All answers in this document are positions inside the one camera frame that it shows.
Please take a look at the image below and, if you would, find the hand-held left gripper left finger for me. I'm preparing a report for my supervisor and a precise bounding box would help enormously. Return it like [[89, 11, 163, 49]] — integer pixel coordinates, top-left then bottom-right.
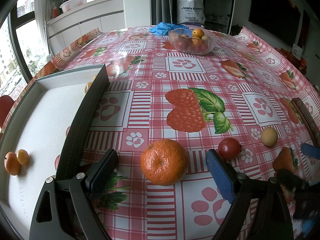
[[29, 149, 118, 240]]

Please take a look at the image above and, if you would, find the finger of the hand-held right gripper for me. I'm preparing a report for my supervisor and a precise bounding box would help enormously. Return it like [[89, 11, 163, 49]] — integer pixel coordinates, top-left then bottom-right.
[[276, 169, 313, 200], [301, 143, 320, 160]]

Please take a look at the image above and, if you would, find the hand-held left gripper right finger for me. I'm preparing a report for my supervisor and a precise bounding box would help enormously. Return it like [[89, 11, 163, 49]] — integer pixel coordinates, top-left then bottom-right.
[[206, 149, 294, 240]]

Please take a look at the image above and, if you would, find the red cherry tomato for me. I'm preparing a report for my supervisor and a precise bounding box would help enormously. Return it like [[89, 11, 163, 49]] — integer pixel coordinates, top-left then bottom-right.
[[217, 137, 242, 160]]

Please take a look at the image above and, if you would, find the tan round fruit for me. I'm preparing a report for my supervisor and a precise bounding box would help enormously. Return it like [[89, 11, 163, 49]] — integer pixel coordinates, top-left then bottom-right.
[[261, 127, 278, 146]]

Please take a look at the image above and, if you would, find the large orange mandarin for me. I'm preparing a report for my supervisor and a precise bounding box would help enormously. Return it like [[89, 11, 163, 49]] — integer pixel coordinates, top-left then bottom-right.
[[140, 139, 190, 186]]

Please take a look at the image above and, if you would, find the grey tray with white inside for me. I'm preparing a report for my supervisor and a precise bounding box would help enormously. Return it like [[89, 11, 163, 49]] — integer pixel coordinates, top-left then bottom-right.
[[0, 64, 110, 240]]

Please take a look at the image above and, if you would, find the yellow kumquat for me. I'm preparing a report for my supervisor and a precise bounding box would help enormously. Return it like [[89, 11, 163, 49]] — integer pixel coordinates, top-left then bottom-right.
[[16, 149, 29, 165]]

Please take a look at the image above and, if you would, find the small orange mandarin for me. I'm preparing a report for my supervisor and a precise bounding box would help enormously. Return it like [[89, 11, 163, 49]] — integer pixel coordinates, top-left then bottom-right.
[[4, 151, 22, 176]]

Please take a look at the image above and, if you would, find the clear glass bowl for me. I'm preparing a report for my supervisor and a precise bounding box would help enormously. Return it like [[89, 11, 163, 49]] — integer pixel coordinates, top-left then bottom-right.
[[168, 28, 217, 55]]

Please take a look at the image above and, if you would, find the person's right hand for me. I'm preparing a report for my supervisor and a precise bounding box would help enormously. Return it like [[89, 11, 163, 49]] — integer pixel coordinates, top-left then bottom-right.
[[301, 217, 320, 238]]

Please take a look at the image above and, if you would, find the pink strawberry print tablecloth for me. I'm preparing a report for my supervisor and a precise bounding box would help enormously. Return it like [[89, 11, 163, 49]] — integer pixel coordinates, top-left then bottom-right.
[[0, 25, 320, 240]]

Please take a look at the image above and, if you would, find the red chair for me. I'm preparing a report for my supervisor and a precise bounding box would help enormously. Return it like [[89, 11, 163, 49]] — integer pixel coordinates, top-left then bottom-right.
[[0, 96, 15, 130]]

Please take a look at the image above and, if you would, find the white kitchen cabinet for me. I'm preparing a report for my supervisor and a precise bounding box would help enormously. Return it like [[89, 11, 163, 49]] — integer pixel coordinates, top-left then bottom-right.
[[46, 0, 125, 54]]

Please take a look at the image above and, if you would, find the white printed bag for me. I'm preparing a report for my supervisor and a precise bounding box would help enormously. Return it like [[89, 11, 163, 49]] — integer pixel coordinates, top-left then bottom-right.
[[176, 0, 206, 25]]

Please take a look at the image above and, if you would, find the white plastic basin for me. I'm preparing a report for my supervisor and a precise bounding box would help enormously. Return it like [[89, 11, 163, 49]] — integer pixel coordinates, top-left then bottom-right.
[[59, 0, 89, 13]]

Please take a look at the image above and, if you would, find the dark shelf unit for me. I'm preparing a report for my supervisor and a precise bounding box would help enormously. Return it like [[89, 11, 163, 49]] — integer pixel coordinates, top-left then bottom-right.
[[172, 0, 235, 33]]

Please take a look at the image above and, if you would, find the grey curtain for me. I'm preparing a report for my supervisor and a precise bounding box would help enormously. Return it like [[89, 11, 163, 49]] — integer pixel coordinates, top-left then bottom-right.
[[150, 0, 173, 25]]

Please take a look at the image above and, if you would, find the black wall television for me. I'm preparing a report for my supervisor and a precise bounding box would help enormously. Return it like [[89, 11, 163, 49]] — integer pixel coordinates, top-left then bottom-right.
[[248, 0, 302, 47]]

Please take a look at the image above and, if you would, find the black window frame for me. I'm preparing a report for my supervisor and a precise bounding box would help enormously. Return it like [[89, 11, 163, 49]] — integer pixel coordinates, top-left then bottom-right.
[[0, 2, 50, 100]]

